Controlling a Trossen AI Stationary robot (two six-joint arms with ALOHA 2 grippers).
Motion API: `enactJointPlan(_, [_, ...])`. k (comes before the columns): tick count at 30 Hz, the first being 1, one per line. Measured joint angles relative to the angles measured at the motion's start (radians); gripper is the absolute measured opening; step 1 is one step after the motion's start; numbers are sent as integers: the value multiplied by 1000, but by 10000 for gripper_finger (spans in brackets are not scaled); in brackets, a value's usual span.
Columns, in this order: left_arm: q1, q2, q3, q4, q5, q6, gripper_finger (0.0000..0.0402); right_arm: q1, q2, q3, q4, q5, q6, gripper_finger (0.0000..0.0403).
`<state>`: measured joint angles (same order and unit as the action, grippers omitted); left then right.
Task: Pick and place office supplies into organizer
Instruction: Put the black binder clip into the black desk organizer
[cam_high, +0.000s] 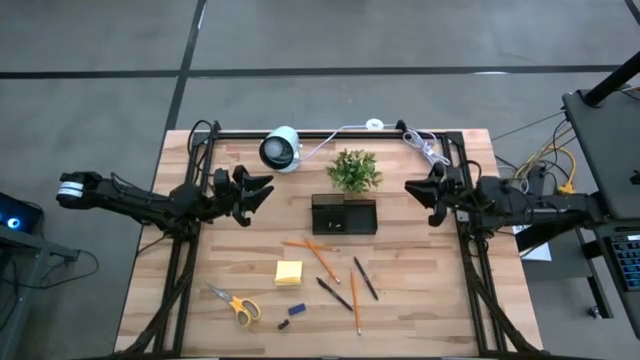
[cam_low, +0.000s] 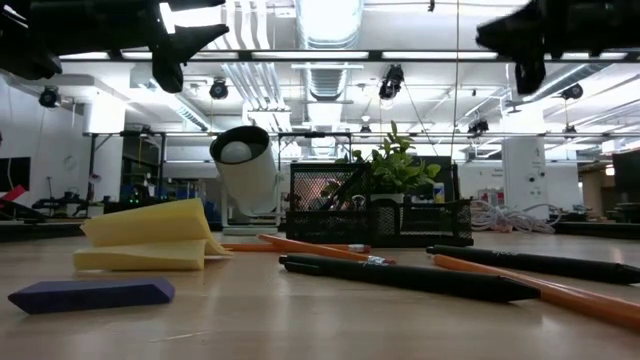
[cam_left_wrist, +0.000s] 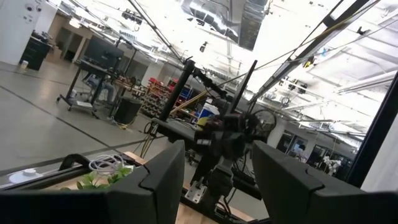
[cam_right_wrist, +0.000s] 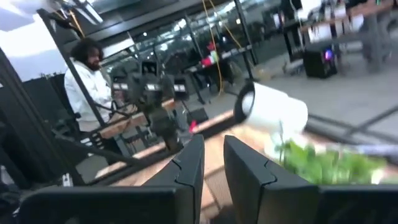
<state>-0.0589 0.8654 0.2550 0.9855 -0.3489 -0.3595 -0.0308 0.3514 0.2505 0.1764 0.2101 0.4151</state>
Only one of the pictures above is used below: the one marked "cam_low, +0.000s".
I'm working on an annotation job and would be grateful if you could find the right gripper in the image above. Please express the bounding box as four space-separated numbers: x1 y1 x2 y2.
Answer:
475 0 601 96

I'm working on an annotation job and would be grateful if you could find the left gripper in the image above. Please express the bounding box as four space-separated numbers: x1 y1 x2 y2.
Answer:
74 0 231 94

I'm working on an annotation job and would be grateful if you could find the yellow sticky note pad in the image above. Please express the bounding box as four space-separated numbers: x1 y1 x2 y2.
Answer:
73 197 234 273

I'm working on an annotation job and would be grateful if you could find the orange pencil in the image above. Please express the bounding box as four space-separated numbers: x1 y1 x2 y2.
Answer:
219 242 373 254
257 233 397 266
432 253 640 331

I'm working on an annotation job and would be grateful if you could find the black pen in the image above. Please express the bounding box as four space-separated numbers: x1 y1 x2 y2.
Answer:
425 244 640 286
278 253 542 304

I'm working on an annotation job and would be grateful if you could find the blue eraser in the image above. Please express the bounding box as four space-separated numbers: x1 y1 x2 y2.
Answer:
7 277 176 316

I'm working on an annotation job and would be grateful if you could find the black mesh desk organizer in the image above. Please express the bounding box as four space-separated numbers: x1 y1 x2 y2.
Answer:
285 161 475 248

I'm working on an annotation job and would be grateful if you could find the white room column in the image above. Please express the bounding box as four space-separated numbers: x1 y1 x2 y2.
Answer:
501 136 550 221

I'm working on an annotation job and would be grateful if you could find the black overhead beam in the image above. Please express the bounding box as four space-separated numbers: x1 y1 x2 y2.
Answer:
0 48 640 63

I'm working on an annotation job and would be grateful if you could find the dark screen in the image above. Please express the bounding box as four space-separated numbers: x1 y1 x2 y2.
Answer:
611 149 640 204

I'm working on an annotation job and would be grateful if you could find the small green potted plant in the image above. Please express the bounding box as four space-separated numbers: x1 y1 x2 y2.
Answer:
334 119 443 206

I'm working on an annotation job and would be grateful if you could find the red object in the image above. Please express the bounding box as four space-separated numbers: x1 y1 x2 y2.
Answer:
0 184 27 207

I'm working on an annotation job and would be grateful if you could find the white lamp cable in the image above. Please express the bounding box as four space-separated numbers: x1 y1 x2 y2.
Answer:
469 199 556 235

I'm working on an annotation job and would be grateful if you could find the dark wall monitor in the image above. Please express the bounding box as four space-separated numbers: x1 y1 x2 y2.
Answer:
0 156 32 194

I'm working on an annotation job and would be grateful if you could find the black aluminium table frame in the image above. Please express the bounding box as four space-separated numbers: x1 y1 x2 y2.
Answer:
0 219 640 242

